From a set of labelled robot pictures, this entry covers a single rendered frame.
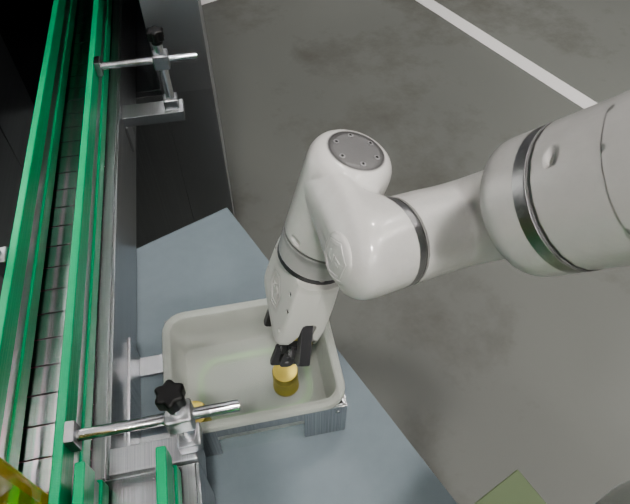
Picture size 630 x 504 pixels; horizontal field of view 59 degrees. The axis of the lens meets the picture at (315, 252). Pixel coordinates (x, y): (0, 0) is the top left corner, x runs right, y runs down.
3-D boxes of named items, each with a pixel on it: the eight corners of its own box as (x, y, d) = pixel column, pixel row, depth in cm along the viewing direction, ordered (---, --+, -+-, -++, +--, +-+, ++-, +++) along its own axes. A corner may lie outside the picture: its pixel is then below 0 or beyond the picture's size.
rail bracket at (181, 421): (90, 447, 61) (48, 399, 51) (244, 418, 63) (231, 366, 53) (89, 475, 59) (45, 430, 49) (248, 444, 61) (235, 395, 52)
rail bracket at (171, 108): (122, 137, 109) (85, 28, 91) (210, 126, 111) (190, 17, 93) (122, 153, 106) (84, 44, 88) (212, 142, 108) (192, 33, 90)
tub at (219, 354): (173, 346, 84) (160, 314, 77) (320, 320, 86) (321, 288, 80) (179, 462, 73) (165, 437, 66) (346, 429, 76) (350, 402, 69)
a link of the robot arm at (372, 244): (473, 235, 43) (376, 266, 38) (419, 313, 51) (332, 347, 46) (367, 114, 50) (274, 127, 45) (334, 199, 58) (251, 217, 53)
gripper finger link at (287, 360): (280, 329, 62) (269, 360, 67) (285, 355, 60) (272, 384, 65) (308, 329, 63) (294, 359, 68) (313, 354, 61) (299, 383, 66)
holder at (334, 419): (137, 355, 83) (123, 327, 77) (319, 323, 87) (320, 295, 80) (138, 471, 73) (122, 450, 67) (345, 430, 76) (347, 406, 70)
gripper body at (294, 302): (272, 207, 57) (253, 274, 66) (289, 287, 51) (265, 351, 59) (341, 210, 60) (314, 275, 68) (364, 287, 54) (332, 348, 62)
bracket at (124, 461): (125, 464, 67) (108, 443, 61) (205, 448, 68) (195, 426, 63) (124, 495, 65) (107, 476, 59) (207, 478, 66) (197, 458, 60)
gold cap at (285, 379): (296, 371, 79) (295, 356, 76) (301, 394, 77) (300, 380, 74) (271, 375, 79) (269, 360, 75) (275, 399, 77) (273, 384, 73)
